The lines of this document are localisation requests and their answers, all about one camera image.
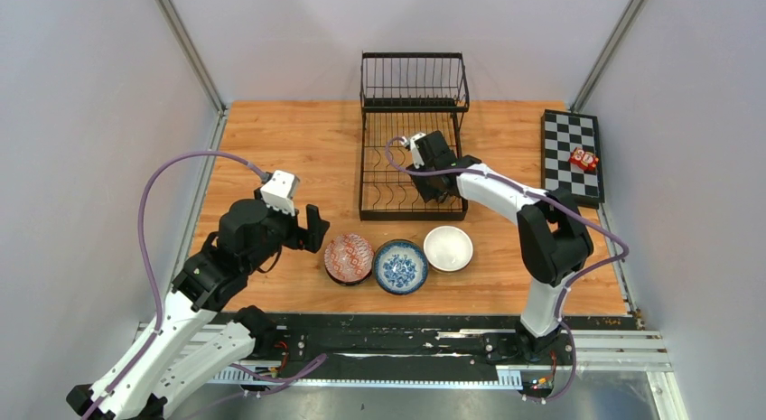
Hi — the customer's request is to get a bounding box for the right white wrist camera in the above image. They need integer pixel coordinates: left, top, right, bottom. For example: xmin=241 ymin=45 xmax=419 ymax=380
xmin=400 ymin=133 xmax=425 ymax=152

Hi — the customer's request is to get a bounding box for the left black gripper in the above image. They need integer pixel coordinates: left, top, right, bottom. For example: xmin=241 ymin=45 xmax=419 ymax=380
xmin=245 ymin=187 xmax=330 ymax=273

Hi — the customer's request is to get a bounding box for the white orange bowl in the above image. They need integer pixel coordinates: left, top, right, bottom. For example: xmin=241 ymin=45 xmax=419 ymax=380
xmin=423 ymin=225 xmax=473 ymax=273

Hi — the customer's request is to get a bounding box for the small red toy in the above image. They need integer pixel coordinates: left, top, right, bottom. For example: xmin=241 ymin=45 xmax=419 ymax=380
xmin=569 ymin=147 xmax=600 ymax=173

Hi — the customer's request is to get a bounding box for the black wire dish rack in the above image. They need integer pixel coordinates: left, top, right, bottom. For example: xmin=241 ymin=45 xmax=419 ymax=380
xmin=358 ymin=51 xmax=471 ymax=221

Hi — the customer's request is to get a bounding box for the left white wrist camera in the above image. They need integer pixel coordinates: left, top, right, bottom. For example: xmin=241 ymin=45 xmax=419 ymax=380
xmin=259 ymin=170 xmax=300 ymax=216

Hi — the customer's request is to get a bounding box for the blue floral bowl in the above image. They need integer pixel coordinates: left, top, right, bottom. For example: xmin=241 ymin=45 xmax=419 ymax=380
xmin=372 ymin=239 xmax=429 ymax=295

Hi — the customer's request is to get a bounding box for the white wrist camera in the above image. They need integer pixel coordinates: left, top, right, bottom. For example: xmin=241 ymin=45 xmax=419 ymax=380
xmin=400 ymin=133 xmax=425 ymax=152
xmin=259 ymin=170 xmax=300 ymax=216

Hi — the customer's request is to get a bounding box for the red patterned bowl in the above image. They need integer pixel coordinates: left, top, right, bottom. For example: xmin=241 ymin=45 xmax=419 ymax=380
xmin=323 ymin=233 xmax=375 ymax=286

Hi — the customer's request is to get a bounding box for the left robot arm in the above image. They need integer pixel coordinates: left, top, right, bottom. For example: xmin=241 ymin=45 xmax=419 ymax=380
xmin=66 ymin=197 xmax=330 ymax=419

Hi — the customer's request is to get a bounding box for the black white checkerboard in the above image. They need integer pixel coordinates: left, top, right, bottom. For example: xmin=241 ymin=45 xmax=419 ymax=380
xmin=541 ymin=109 xmax=605 ymax=209

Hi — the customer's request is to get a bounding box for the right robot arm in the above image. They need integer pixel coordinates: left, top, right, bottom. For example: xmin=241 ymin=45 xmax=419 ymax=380
xmin=396 ymin=131 xmax=593 ymax=364

